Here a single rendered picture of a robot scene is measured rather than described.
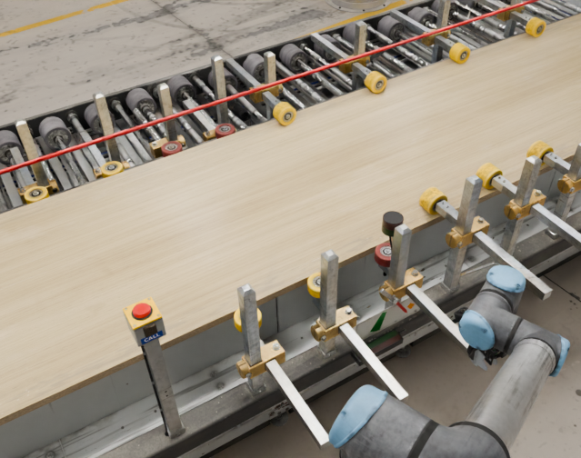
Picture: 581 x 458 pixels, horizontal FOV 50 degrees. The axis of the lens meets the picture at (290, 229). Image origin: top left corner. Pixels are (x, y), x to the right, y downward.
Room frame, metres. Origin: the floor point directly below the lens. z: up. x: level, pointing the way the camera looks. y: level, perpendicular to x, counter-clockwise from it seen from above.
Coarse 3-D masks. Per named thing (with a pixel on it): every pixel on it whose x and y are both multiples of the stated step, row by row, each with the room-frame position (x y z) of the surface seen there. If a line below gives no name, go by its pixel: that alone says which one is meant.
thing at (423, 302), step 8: (408, 288) 1.28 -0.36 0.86; (416, 288) 1.28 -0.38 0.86; (416, 296) 1.24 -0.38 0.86; (424, 296) 1.24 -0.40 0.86; (416, 304) 1.24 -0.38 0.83; (424, 304) 1.21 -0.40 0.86; (432, 304) 1.21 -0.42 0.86; (424, 312) 1.21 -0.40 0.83; (432, 312) 1.18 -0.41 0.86; (440, 312) 1.18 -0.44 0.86; (432, 320) 1.17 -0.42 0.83; (440, 320) 1.15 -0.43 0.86; (448, 320) 1.15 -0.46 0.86; (440, 328) 1.14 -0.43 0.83; (448, 328) 1.12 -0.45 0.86; (456, 328) 1.12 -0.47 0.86; (448, 336) 1.11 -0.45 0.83; (456, 336) 1.09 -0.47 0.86; (456, 344) 1.08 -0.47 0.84; (464, 344) 1.06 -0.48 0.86; (464, 352) 1.05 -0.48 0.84
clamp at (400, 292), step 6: (408, 270) 1.34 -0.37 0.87; (408, 276) 1.32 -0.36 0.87; (414, 276) 1.32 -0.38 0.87; (420, 276) 1.32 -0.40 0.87; (408, 282) 1.29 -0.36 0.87; (414, 282) 1.30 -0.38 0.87; (420, 282) 1.31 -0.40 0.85; (384, 288) 1.27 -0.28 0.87; (390, 288) 1.27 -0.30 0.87; (396, 288) 1.27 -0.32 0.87; (402, 288) 1.27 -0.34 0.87; (396, 294) 1.26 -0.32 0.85; (402, 294) 1.27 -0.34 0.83; (384, 300) 1.26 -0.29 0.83
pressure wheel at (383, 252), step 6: (378, 246) 1.42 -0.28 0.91; (384, 246) 1.42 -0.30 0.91; (390, 246) 1.42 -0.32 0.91; (378, 252) 1.39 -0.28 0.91; (384, 252) 1.39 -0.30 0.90; (390, 252) 1.39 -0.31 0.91; (378, 258) 1.37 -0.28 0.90; (384, 258) 1.36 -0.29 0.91; (390, 258) 1.36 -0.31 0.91; (384, 264) 1.36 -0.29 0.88
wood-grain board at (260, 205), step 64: (448, 64) 2.58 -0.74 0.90; (512, 64) 2.57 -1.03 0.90; (576, 64) 2.55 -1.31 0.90; (256, 128) 2.11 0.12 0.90; (320, 128) 2.10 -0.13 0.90; (384, 128) 2.08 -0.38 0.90; (448, 128) 2.07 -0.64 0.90; (512, 128) 2.06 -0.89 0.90; (576, 128) 2.05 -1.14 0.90; (64, 192) 1.74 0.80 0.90; (128, 192) 1.73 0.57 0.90; (192, 192) 1.72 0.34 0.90; (256, 192) 1.71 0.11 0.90; (320, 192) 1.70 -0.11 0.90; (384, 192) 1.69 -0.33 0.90; (448, 192) 1.68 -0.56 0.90; (0, 256) 1.42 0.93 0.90; (64, 256) 1.42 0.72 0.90; (128, 256) 1.41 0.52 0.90; (192, 256) 1.40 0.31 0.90; (256, 256) 1.39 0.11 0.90; (320, 256) 1.38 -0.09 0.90; (0, 320) 1.16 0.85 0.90; (64, 320) 1.16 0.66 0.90; (192, 320) 1.14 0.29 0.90; (0, 384) 0.94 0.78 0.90; (64, 384) 0.94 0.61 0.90
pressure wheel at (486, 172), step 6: (480, 168) 1.72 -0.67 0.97; (486, 168) 1.71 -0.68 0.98; (492, 168) 1.71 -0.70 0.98; (480, 174) 1.70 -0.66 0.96; (486, 174) 1.69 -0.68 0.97; (492, 174) 1.68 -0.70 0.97; (498, 174) 1.70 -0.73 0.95; (486, 180) 1.68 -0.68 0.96; (486, 186) 1.68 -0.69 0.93; (492, 186) 1.69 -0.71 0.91
